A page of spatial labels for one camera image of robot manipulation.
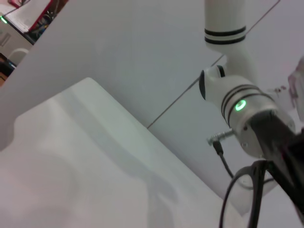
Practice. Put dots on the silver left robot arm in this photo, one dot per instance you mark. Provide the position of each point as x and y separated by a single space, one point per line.
237 90

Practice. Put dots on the red framed white board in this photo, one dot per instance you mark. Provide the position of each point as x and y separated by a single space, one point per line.
35 16

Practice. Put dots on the white chair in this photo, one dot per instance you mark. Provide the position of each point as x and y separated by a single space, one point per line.
20 55

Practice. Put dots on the black glasses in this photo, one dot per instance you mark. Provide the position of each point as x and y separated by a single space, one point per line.
255 202

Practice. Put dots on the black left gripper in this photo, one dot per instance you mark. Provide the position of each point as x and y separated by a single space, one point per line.
280 147

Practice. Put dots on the white device with green light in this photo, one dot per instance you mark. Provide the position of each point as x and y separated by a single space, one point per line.
3 20

